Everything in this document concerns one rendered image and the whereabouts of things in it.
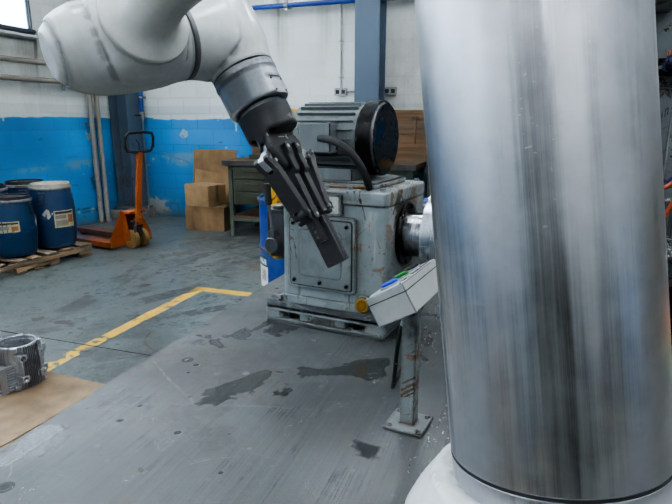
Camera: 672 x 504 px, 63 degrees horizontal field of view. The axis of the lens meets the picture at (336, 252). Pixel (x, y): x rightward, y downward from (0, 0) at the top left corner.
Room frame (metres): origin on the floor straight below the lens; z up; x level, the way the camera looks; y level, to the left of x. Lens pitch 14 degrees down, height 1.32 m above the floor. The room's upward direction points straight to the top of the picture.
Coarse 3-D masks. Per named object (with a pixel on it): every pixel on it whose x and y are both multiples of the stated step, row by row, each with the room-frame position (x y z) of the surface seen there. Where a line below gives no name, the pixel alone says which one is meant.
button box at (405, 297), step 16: (416, 272) 0.84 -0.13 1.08; (432, 272) 0.89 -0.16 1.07; (384, 288) 0.81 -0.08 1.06; (400, 288) 0.78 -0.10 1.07; (416, 288) 0.81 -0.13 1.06; (432, 288) 0.86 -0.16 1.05; (368, 304) 0.81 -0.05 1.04; (384, 304) 0.79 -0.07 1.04; (400, 304) 0.78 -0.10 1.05; (416, 304) 0.78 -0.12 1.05; (384, 320) 0.79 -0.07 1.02
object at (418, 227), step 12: (408, 216) 1.33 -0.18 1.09; (420, 216) 1.32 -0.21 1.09; (408, 228) 1.30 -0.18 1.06; (420, 228) 1.23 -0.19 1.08; (432, 228) 1.20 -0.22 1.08; (408, 240) 1.29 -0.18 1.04; (420, 240) 1.22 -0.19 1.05; (432, 240) 1.20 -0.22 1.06; (408, 252) 1.31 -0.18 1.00; (420, 252) 1.22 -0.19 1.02; (432, 252) 1.19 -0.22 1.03; (420, 264) 1.23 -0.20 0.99
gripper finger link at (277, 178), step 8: (264, 160) 0.71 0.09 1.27; (272, 160) 0.72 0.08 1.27; (256, 168) 0.72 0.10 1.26; (272, 168) 0.72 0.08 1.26; (280, 168) 0.72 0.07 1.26; (264, 176) 0.72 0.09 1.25; (272, 176) 0.72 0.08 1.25; (280, 176) 0.72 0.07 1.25; (272, 184) 0.72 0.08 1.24; (280, 184) 0.72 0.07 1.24; (288, 184) 0.72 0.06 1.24; (280, 192) 0.72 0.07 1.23; (288, 192) 0.72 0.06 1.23; (296, 192) 0.72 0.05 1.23; (280, 200) 0.72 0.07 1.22; (288, 200) 0.72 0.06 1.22; (296, 200) 0.72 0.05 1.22; (288, 208) 0.72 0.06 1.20; (296, 208) 0.72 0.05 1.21; (304, 208) 0.72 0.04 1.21
